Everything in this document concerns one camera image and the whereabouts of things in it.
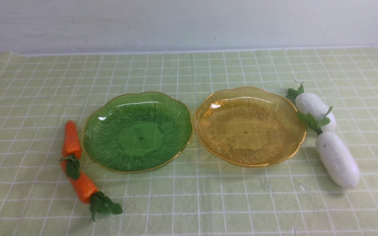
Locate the white toy radish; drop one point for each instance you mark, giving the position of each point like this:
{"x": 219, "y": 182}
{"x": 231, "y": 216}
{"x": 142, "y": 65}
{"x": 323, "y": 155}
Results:
{"x": 334, "y": 154}
{"x": 312, "y": 110}

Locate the orange toy carrot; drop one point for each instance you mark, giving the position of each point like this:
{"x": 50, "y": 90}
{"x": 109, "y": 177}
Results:
{"x": 87, "y": 192}
{"x": 71, "y": 151}

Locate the green ribbed plastic plate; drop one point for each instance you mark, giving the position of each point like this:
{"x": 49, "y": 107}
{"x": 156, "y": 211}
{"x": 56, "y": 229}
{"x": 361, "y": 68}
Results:
{"x": 137, "y": 132}

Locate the amber ribbed plastic plate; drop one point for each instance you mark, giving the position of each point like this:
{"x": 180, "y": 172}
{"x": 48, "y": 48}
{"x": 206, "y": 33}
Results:
{"x": 249, "y": 127}

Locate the green checkered tablecloth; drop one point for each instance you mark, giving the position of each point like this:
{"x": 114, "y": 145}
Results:
{"x": 197, "y": 193}

